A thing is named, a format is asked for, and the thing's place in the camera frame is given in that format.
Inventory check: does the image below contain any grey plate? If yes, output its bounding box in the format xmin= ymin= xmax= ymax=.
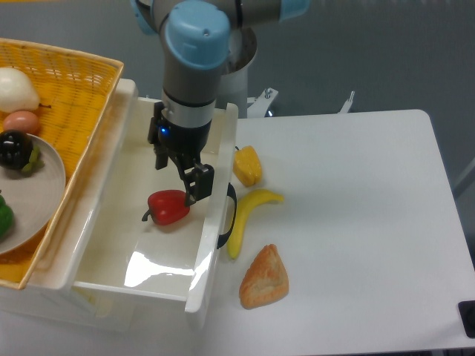
xmin=1 ymin=136 xmax=66 ymax=253

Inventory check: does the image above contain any triangular puff pastry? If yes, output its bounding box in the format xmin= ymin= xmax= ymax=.
xmin=239 ymin=244 xmax=289 ymax=309

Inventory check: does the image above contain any yellow banana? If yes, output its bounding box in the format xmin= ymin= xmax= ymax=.
xmin=226 ymin=188 xmax=285 ymax=260

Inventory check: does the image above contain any red bell pepper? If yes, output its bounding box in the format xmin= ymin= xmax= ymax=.
xmin=142 ymin=190 xmax=190 ymax=226

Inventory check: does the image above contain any black drawer handle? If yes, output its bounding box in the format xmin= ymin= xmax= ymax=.
xmin=217 ymin=182 xmax=238 ymax=249

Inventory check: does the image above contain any brown egg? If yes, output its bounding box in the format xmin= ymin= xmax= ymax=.
xmin=3 ymin=111 xmax=40 ymax=135

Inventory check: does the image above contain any open upper white drawer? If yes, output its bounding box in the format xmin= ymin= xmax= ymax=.
xmin=73 ymin=99 xmax=238 ymax=313

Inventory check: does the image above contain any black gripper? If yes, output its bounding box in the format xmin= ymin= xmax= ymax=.
xmin=148 ymin=102 xmax=214 ymax=207

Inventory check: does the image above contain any black corner device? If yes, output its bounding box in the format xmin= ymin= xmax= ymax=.
xmin=458 ymin=300 xmax=475 ymax=339

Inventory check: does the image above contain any yellow wicker basket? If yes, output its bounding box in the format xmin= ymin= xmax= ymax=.
xmin=1 ymin=39 xmax=124 ymax=290

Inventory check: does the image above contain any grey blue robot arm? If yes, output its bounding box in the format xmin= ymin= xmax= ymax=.
xmin=131 ymin=1 xmax=309 ymax=206

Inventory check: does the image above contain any yellow bell pepper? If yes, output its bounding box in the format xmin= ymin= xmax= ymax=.
xmin=233 ymin=145 xmax=263 ymax=187

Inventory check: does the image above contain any green bell pepper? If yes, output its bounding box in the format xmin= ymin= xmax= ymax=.
xmin=0 ymin=195 xmax=14 ymax=237

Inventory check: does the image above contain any white pear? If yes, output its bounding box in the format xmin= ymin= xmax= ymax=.
xmin=1 ymin=67 xmax=51 ymax=113

